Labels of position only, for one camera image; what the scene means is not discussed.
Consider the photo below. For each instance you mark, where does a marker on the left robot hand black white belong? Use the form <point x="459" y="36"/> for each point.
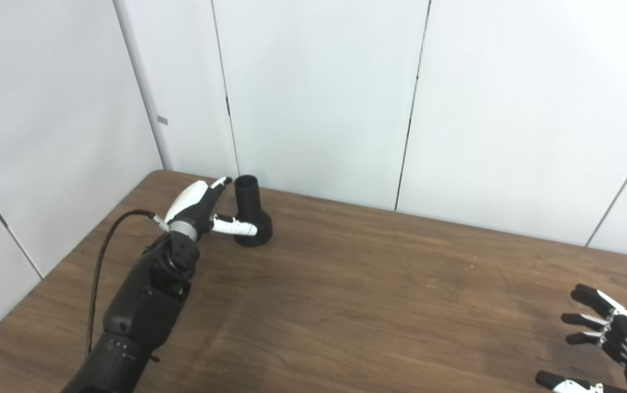
<point x="196" y="204"/>

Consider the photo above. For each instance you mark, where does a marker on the black funnel-shaped nozzle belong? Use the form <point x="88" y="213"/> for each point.
<point x="249" y="196"/>

